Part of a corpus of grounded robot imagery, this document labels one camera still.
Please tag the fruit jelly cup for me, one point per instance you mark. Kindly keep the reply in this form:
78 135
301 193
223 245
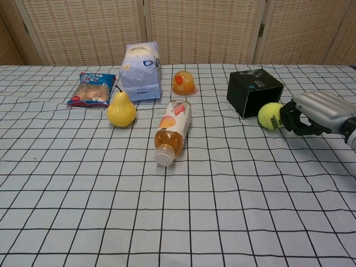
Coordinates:
183 83

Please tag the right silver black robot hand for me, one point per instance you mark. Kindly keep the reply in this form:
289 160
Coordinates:
317 114

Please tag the blue checked tablecloth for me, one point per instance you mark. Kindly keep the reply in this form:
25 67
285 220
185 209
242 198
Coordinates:
178 180

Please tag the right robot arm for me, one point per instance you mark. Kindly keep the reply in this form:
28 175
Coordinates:
351 130

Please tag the yellow pear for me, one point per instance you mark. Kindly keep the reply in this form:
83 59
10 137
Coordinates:
121 109

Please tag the woven folding screen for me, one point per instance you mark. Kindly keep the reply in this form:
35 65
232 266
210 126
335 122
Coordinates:
178 30

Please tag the black open cardboard box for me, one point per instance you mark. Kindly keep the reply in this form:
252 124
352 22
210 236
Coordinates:
254 91

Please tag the yellow tennis ball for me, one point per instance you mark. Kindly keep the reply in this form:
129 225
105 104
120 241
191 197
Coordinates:
270 116

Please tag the peach drink plastic bottle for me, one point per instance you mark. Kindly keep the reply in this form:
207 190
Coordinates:
173 130

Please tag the pale blue paper bag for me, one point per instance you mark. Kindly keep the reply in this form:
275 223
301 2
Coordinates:
142 72

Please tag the blue snack packet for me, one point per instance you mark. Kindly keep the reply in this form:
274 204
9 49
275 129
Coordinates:
92 90

